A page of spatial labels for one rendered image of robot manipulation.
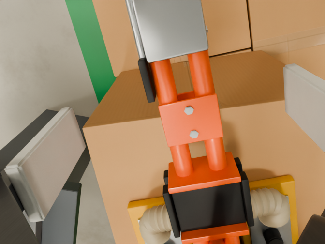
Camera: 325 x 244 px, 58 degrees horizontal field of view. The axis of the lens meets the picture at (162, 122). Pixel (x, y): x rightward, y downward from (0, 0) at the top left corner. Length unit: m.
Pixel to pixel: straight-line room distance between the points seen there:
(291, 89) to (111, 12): 0.71
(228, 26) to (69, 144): 0.71
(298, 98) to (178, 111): 0.16
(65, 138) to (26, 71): 1.41
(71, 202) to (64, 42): 0.85
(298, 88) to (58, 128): 0.13
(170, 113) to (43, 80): 1.28
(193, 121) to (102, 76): 1.17
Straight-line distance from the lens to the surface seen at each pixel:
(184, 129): 0.32
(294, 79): 0.17
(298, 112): 0.17
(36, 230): 0.89
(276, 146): 0.52
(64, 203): 0.85
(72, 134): 0.18
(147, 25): 0.29
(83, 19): 1.43
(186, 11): 0.29
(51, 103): 1.58
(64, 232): 0.92
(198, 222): 0.38
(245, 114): 0.48
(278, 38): 0.89
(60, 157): 0.17
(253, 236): 0.58
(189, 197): 0.36
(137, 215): 0.55
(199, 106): 0.31
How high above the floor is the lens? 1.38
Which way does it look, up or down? 67 degrees down
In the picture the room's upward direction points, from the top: 175 degrees counter-clockwise
